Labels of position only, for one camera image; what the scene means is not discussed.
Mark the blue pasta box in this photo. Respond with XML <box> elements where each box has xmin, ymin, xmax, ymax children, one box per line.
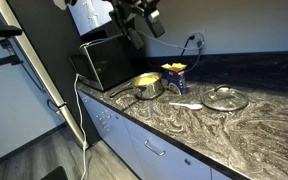
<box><xmin>161</xmin><ymin>63</ymin><xmax>187</xmax><ymax>95</ymax></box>

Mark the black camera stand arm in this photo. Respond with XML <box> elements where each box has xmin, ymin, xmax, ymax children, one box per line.
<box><xmin>0</xmin><ymin>25</ymin><xmax>22</xmax><ymax>37</ymax></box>

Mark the steel refrigerator handle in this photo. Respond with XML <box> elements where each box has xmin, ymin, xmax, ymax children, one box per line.
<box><xmin>0</xmin><ymin>0</ymin><xmax>89</xmax><ymax>148</ymax></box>

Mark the grey microwave cable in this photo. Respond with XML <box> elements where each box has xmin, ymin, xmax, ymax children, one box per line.
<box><xmin>79</xmin><ymin>30</ymin><xmax>198</xmax><ymax>52</ymax></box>

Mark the black power cable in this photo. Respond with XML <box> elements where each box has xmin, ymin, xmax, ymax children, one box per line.
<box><xmin>179</xmin><ymin>34</ymin><xmax>204</xmax><ymax>74</ymax></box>

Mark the steel saucepan with black handle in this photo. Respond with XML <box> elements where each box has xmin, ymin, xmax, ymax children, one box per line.
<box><xmin>109</xmin><ymin>72</ymin><xmax>164</xmax><ymax>100</ymax></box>

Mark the white plastic spoon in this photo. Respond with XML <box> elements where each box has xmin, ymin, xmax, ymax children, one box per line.
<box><xmin>169</xmin><ymin>102</ymin><xmax>203</xmax><ymax>110</ymax></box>

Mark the black steel microwave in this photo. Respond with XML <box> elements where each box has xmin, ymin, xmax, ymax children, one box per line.
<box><xmin>69</xmin><ymin>35</ymin><xmax>137</xmax><ymax>91</ymax></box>

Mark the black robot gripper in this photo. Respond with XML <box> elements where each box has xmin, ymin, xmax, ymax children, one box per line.
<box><xmin>103</xmin><ymin>0</ymin><xmax>165</xmax><ymax>49</ymax></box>

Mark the glass pot lid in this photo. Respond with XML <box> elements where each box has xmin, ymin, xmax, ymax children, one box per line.
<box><xmin>201</xmin><ymin>84</ymin><xmax>248</xmax><ymax>112</ymax></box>

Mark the white wall outlet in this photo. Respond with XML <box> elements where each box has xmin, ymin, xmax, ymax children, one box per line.
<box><xmin>189</xmin><ymin>31</ymin><xmax>206</xmax><ymax>49</ymax></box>

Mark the silver drawer handle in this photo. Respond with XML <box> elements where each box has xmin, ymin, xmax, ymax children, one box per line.
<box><xmin>144</xmin><ymin>140</ymin><xmax>166</xmax><ymax>156</ymax></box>

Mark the white hanging cable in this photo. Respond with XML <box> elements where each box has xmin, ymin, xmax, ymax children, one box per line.
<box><xmin>73</xmin><ymin>73</ymin><xmax>89</xmax><ymax>180</ymax></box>

